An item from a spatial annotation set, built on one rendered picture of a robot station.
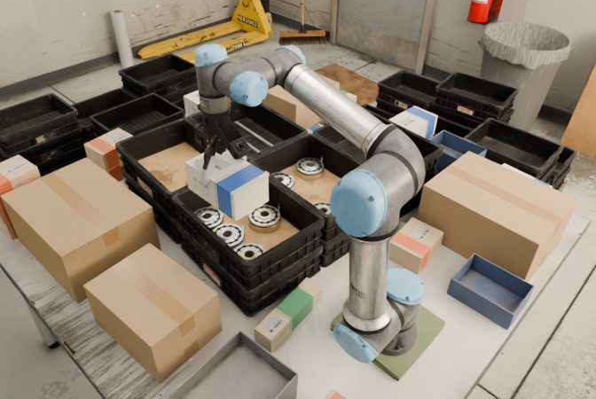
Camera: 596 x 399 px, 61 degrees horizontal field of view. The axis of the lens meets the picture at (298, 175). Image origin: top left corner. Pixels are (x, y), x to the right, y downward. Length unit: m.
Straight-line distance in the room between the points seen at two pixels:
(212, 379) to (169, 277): 0.30
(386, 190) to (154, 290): 0.75
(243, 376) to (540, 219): 1.01
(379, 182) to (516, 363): 1.67
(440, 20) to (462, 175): 2.82
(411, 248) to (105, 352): 0.96
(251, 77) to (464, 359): 0.96
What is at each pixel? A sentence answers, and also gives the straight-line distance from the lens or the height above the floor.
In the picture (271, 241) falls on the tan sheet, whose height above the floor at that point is 0.83.
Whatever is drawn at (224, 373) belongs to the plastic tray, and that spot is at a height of 0.75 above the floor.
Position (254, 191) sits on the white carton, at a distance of 1.31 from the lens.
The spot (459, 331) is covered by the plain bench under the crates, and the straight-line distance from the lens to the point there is 1.60.
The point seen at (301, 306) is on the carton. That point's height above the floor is 0.76.
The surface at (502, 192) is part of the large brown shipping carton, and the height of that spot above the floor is 0.90.
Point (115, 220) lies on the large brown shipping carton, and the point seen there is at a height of 0.90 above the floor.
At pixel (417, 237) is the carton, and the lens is 1.72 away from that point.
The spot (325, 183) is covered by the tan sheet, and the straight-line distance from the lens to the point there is 1.80.
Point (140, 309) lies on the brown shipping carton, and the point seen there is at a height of 0.86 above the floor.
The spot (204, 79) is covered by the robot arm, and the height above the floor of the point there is 1.41.
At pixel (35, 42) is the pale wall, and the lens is 4.65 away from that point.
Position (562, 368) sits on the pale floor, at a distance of 2.57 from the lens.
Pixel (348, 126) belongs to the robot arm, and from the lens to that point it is 1.10.
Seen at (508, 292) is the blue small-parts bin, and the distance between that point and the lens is 1.74.
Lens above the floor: 1.92
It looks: 36 degrees down
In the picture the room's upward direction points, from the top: 1 degrees clockwise
